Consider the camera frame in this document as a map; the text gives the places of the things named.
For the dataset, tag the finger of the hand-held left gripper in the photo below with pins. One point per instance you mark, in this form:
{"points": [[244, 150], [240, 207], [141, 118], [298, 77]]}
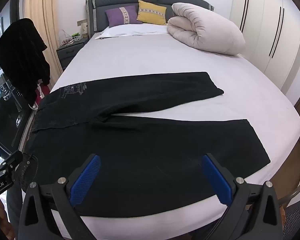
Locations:
{"points": [[13, 158]]}

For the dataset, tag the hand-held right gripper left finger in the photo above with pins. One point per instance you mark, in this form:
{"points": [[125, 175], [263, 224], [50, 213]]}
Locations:
{"points": [[86, 180]]}

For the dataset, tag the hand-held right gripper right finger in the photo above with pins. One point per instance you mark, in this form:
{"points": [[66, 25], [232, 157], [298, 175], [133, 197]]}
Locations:
{"points": [[216, 178]]}

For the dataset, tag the black pants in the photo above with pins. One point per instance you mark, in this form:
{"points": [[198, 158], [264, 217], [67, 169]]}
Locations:
{"points": [[145, 142]]}

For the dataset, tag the black glossy screen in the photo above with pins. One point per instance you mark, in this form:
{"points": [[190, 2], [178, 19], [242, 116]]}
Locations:
{"points": [[7, 120]]}

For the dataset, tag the pink cloth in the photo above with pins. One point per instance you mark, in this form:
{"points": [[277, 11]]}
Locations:
{"points": [[41, 93]]}

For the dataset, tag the grey mesh chair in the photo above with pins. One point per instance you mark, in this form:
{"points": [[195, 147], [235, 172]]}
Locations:
{"points": [[297, 217]]}

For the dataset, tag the hanging dark garment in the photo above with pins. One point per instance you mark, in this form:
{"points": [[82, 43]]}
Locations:
{"points": [[20, 55]]}

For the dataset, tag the grey nightstand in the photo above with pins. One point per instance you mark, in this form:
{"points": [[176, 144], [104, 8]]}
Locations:
{"points": [[68, 53]]}

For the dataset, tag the bed with grey headboard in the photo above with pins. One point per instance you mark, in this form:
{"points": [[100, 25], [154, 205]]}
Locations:
{"points": [[165, 55]]}

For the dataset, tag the beige curtain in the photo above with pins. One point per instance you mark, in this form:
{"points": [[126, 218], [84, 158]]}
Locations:
{"points": [[43, 17]]}

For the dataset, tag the folded cream duvet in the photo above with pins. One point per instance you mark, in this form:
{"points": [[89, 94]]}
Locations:
{"points": [[205, 30]]}

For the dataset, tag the white flat pillow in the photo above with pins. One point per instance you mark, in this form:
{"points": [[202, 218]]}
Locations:
{"points": [[132, 32]]}

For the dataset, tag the purple patterned pillow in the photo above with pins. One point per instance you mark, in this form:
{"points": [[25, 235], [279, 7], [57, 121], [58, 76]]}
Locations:
{"points": [[122, 16]]}

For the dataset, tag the cream wardrobe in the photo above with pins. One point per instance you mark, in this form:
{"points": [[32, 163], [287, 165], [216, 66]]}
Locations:
{"points": [[267, 17]]}

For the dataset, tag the yellow patterned pillow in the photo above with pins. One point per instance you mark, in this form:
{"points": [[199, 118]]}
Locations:
{"points": [[151, 13]]}

